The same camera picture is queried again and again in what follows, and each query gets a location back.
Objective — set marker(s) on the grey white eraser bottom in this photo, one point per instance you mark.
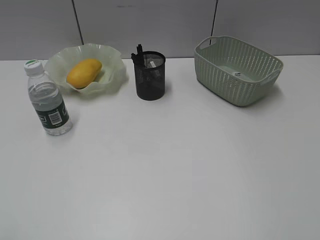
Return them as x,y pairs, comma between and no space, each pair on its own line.
152,64

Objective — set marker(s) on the pale green plastic basket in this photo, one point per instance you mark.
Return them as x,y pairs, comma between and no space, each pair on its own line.
216,58

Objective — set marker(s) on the yellow mango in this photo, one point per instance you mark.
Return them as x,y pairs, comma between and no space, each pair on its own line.
84,73

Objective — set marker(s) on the pale green wavy glass plate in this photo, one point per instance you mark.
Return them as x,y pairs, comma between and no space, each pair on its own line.
110,78

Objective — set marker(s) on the clear water bottle green label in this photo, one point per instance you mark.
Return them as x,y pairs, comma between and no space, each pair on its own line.
46,100

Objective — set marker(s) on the black mesh pen holder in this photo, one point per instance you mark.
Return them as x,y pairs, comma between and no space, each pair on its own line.
150,82

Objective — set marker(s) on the black marker pen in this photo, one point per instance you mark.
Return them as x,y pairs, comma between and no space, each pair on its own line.
140,51
135,58

